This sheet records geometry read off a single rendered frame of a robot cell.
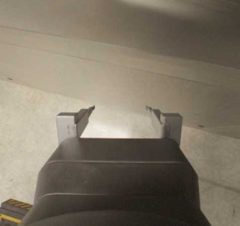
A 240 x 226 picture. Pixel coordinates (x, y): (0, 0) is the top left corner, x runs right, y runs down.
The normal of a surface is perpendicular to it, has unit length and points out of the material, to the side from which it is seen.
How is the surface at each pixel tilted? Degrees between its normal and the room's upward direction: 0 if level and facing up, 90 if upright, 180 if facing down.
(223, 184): 0
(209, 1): 90
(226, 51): 0
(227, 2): 90
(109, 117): 0
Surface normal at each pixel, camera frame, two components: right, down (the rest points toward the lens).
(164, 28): -0.13, -0.16
